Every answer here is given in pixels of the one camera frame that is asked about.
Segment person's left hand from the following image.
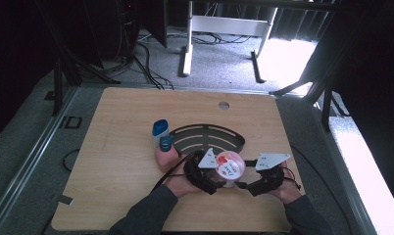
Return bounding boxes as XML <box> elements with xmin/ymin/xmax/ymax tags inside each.
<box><xmin>164</xmin><ymin>163</ymin><xmax>204</xmax><ymax>199</ymax></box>

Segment white round tub pink lid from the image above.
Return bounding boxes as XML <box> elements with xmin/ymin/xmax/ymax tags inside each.
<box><xmin>215</xmin><ymin>150</ymin><xmax>246</xmax><ymax>189</ymax></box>

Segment black metal stand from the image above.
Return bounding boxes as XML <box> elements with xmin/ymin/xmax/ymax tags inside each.
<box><xmin>44</xmin><ymin>48</ymin><xmax>121</xmax><ymax>117</ymax></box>
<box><xmin>270</xmin><ymin>65</ymin><xmax>350</xmax><ymax>131</ymax></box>

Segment dark curtain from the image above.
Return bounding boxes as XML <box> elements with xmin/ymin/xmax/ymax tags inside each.
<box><xmin>270</xmin><ymin>6</ymin><xmax>335</xmax><ymax>42</ymax></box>

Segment left hand-held gripper cable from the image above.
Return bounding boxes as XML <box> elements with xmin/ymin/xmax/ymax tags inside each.
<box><xmin>152</xmin><ymin>150</ymin><xmax>203</xmax><ymax>194</ymax></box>

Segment person's right hand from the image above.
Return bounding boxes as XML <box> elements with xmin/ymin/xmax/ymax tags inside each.
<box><xmin>267</xmin><ymin>164</ymin><xmax>302</xmax><ymax>205</ymax></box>

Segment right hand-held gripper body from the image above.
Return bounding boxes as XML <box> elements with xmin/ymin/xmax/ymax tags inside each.
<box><xmin>248</xmin><ymin>153</ymin><xmax>291</xmax><ymax>197</ymax></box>

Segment right hand-held gripper cable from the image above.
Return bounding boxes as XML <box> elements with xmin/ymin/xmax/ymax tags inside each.
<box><xmin>281</xmin><ymin>165</ymin><xmax>302</xmax><ymax>192</ymax></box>

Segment black cable loop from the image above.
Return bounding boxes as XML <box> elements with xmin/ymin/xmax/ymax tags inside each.
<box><xmin>62</xmin><ymin>148</ymin><xmax>81</xmax><ymax>173</ymax></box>

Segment grey metal floor rail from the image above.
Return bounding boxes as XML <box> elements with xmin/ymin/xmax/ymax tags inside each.
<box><xmin>312</xmin><ymin>101</ymin><xmax>379</xmax><ymax>235</ymax></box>
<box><xmin>0</xmin><ymin>86</ymin><xmax>79</xmax><ymax>226</ymax></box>

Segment black slotted corner shelf tray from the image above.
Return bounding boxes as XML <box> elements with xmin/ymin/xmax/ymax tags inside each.
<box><xmin>169</xmin><ymin>123</ymin><xmax>246</xmax><ymax>165</ymax></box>

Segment long black floor cable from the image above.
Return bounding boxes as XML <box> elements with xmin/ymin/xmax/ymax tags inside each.
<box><xmin>289</xmin><ymin>145</ymin><xmax>354</xmax><ymax>235</ymax></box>

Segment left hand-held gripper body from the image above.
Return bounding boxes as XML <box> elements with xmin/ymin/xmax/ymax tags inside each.
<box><xmin>183</xmin><ymin>148</ymin><xmax>218</xmax><ymax>196</ymax></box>

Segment white desk frame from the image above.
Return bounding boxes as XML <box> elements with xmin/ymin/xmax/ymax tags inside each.
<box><xmin>177</xmin><ymin>0</ymin><xmax>279</xmax><ymax>84</ymax></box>

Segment grey tape strip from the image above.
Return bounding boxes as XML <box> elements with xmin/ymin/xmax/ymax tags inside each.
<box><xmin>51</xmin><ymin>193</ymin><xmax>74</xmax><ymax>207</ymax></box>

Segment white bottle with blue cap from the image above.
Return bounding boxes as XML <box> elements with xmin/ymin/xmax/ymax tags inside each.
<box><xmin>152</xmin><ymin>118</ymin><xmax>171</xmax><ymax>148</ymax></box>

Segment black square floor bracket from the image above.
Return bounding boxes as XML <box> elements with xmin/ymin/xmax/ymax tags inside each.
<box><xmin>58</xmin><ymin>116</ymin><xmax>83</xmax><ymax>130</ymax></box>

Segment hand-held gripper cable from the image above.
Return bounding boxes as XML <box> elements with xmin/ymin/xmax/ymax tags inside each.
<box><xmin>281</xmin><ymin>165</ymin><xmax>302</xmax><ymax>192</ymax></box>
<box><xmin>152</xmin><ymin>150</ymin><xmax>203</xmax><ymax>194</ymax></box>

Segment dark equipment cabinet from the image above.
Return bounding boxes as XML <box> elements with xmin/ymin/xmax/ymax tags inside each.
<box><xmin>83</xmin><ymin>0</ymin><xmax>169</xmax><ymax>68</ymax></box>

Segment bundle of black floor cables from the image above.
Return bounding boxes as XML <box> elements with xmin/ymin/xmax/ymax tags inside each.
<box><xmin>132</xmin><ymin>38</ymin><xmax>174</xmax><ymax>91</ymax></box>

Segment pink pump bottle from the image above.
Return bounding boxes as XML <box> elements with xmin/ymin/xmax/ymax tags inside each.
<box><xmin>154</xmin><ymin>134</ymin><xmax>183</xmax><ymax>173</ymax></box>

